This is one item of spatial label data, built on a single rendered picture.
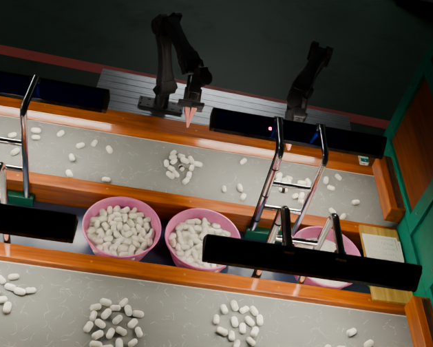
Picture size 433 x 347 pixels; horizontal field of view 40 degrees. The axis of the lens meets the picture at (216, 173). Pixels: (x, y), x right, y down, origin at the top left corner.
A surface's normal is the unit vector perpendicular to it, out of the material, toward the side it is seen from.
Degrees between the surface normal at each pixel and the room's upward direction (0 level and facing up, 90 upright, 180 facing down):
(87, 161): 0
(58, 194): 90
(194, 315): 0
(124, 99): 0
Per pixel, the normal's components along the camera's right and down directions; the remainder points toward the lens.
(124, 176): 0.19, -0.70
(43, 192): -0.03, 0.69
